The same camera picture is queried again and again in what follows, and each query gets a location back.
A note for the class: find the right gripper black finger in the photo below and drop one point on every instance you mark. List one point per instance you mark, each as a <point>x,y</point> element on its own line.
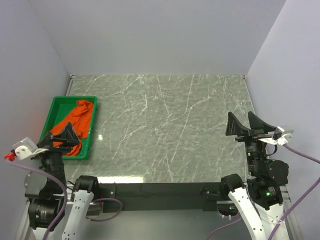
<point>234,127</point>
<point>259,125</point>

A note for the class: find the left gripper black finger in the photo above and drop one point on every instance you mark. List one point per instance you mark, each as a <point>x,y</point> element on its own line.
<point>46,142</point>
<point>65,135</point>

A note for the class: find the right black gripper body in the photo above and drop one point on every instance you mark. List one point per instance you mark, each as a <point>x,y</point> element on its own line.
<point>253,138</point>

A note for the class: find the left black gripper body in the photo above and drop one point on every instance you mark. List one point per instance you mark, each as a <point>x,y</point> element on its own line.
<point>57,150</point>

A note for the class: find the orange t-shirt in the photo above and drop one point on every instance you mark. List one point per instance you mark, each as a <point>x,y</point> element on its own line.
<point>80,118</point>

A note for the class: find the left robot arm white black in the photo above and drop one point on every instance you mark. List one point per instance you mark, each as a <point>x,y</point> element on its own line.
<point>47,193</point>

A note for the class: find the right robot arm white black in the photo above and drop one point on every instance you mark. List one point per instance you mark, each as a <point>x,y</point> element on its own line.
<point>259,201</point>

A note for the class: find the green plastic tray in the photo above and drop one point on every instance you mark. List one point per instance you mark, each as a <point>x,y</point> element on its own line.
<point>60,107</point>

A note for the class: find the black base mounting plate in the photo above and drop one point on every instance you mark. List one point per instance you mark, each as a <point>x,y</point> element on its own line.
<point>205,196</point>

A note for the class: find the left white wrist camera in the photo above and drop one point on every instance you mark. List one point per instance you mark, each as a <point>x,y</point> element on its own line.
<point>24,149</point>

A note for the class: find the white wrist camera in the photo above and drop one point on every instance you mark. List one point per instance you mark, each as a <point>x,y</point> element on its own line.
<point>280,137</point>
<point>24,149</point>

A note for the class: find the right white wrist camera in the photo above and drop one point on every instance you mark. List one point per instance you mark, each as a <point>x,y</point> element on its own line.
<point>280,137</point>

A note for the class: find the aluminium frame rail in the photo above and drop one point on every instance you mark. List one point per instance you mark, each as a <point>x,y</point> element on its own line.
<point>25,233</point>

